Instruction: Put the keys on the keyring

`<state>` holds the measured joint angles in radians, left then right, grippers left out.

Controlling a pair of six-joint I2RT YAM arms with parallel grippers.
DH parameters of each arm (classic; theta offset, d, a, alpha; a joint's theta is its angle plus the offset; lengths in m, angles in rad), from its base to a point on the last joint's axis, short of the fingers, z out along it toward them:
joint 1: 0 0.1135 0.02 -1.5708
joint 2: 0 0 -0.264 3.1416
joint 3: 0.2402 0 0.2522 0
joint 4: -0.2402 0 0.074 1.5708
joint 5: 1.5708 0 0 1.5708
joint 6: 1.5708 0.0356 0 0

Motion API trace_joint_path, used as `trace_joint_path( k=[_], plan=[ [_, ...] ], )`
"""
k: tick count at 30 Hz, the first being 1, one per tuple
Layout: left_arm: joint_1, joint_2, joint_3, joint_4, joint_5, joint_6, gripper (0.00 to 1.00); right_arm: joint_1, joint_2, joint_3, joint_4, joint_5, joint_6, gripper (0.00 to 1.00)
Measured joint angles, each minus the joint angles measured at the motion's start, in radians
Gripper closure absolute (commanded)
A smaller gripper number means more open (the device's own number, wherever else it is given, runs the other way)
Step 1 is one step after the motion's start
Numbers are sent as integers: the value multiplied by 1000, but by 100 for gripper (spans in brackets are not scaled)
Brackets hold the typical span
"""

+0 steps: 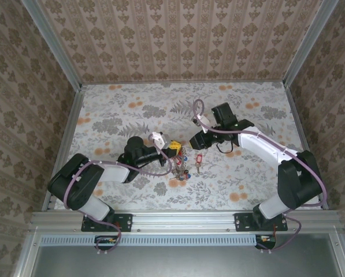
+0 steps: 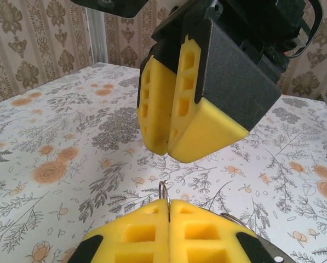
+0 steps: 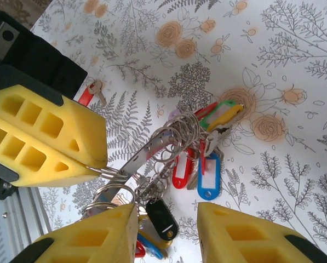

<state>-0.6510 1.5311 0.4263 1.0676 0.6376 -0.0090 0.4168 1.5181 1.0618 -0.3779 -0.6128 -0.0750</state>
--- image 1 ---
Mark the grey round keyring plate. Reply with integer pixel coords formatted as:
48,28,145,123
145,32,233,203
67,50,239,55
172,144,191,181

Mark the black wiring connector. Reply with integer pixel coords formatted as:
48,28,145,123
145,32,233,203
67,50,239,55
94,235,123,250
254,234,277,249

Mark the grey metal sheet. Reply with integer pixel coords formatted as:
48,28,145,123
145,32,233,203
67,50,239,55
13,233,345,277

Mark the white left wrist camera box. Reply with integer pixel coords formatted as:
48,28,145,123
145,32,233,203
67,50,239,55
147,131,172,151

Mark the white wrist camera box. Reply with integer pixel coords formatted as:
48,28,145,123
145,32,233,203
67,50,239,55
192,114,213,128
147,131,172,151

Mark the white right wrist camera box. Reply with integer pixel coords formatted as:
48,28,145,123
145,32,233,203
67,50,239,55
192,114,213,128

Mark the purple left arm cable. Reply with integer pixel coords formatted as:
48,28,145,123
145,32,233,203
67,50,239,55
64,145,175,256

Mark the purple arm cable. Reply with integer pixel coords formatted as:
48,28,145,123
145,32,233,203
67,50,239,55
191,99,328,256
64,145,175,256

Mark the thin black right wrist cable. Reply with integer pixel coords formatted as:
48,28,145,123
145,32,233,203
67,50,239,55
217,141,235,154

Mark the aluminium table end rail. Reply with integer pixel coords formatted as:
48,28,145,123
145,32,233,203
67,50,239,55
81,81,285,87

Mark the aluminium table side rail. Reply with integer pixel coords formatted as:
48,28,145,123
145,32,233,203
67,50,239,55
43,86,86,214
283,83,329,210

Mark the grey slotted cable duct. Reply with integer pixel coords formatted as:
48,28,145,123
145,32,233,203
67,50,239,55
40,233,267,246

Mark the aluminium frame post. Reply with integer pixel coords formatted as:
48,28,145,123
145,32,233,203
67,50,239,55
282,0,340,88
21,0,84,91

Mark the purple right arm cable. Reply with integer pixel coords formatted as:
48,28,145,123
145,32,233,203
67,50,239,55
191,99,328,256

